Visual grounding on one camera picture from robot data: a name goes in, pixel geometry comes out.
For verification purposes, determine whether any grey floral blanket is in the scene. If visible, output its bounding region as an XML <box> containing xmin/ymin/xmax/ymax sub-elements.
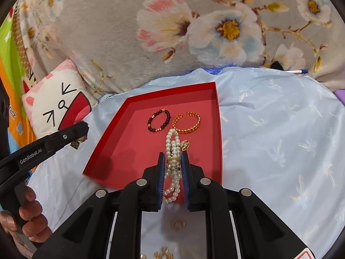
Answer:
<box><xmin>15</xmin><ymin>0</ymin><xmax>344</xmax><ymax>96</ymax></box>

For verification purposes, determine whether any gold wrist watch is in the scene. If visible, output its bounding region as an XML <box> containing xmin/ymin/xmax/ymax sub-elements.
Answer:
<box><xmin>70</xmin><ymin>135</ymin><xmax>87</xmax><ymax>150</ymax></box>

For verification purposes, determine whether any gold hoop earring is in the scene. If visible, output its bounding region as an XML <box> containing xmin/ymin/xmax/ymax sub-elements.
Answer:
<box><xmin>172</xmin><ymin>219</ymin><xmax>186</xmax><ymax>232</ymax></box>

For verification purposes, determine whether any black bead bracelet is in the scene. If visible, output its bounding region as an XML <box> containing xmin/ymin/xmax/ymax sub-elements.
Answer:
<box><xmin>146</xmin><ymin>108</ymin><xmax>171</xmax><ymax>133</ymax></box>

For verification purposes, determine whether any white cat face pillow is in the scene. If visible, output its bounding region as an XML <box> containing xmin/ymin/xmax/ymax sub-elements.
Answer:
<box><xmin>22</xmin><ymin>59</ymin><xmax>98</xmax><ymax>139</ymax></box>

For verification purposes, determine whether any purple mat edge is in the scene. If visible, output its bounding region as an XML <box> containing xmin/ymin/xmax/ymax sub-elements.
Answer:
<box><xmin>334</xmin><ymin>90</ymin><xmax>345</xmax><ymax>105</ymax></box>

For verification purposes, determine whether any gold cuff bangle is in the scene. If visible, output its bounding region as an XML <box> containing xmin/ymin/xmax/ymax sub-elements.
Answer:
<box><xmin>172</xmin><ymin>111</ymin><xmax>201</xmax><ymax>134</ymax></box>

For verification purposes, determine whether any colourful cartoon bedsheet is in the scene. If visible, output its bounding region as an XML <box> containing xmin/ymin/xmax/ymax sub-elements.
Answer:
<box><xmin>1</xmin><ymin>6</ymin><xmax>36</xmax><ymax>153</ymax></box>

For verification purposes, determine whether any red cardboard tray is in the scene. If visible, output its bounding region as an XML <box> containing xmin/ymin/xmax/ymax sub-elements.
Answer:
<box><xmin>83</xmin><ymin>82</ymin><xmax>223</xmax><ymax>190</ymax></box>

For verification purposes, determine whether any white pearl bracelet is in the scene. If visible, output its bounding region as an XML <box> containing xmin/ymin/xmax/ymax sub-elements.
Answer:
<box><xmin>162</xmin><ymin>128</ymin><xmax>190</xmax><ymax>204</ymax></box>

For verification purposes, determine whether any blue white pen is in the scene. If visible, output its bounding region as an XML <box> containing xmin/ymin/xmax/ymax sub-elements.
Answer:
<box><xmin>285</xmin><ymin>69</ymin><xmax>308</xmax><ymax>74</ymax></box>

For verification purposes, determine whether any person's left hand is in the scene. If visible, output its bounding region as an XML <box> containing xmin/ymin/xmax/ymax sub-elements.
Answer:
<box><xmin>1</xmin><ymin>186</ymin><xmax>53</xmax><ymax>258</ymax></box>

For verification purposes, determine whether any gold bead chain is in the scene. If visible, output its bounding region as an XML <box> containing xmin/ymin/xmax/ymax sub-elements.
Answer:
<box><xmin>140</xmin><ymin>246</ymin><xmax>174</xmax><ymax>259</ymax></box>

